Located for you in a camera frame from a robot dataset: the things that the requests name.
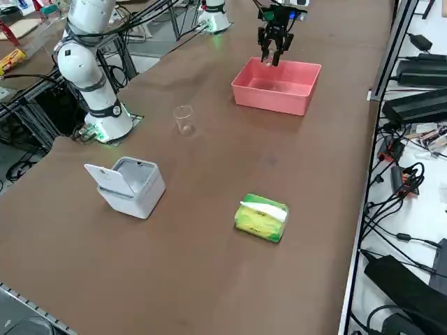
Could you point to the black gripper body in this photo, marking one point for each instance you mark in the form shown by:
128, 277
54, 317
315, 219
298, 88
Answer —
277, 21

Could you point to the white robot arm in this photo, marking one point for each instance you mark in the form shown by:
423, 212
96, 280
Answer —
214, 17
87, 63

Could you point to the pink plastic container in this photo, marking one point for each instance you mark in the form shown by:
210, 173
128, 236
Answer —
272, 101

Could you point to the large glass beaker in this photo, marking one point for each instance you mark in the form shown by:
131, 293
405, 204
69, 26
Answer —
183, 120

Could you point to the green tissue pack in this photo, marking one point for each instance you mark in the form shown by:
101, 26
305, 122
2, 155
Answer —
258, 227

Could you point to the white bin with lid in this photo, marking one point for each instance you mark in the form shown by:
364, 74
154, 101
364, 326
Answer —
132, 195

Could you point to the small black power adapter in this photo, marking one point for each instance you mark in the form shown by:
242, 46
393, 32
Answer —
420, 42

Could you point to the long black power supply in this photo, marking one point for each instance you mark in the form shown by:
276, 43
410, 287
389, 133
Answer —
422, 71
415, 106

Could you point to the red black electronic module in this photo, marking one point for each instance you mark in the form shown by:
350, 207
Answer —
393, 149

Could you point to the orange black electronic module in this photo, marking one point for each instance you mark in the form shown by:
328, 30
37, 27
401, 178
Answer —
408, 183

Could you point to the wooden board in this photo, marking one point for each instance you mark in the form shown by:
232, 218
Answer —
21, 28

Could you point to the yellow snack packet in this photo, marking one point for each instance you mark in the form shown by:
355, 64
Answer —
12, 61

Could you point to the grey monitor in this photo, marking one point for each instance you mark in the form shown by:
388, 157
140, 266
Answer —
21, 314

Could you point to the aluminium frame post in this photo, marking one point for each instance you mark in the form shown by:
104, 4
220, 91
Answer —
395, 45

